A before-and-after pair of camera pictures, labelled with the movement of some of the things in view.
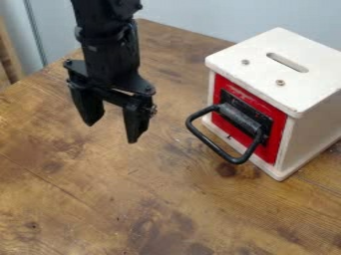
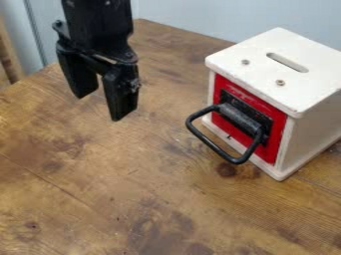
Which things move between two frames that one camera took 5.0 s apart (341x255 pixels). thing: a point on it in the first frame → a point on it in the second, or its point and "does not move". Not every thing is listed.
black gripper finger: [138, 116] → [122, 85]
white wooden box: [273, 88] does not move
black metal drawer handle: [240, 117] does not move
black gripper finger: [90, 105] → [82, 72]
